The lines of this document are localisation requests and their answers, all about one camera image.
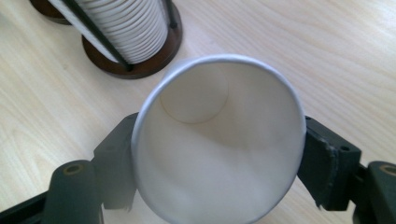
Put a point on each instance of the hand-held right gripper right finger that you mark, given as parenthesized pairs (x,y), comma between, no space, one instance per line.
(330,168)

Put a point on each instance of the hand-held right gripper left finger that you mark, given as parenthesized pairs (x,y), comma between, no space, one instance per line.
(113,161)

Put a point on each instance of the dark brown double cup holder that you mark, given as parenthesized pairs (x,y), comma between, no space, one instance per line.
(152,66)

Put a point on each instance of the white paper cup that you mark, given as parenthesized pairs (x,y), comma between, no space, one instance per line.
(218,149)

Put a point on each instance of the tall stack of white cups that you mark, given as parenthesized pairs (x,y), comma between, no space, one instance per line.
(134,31)

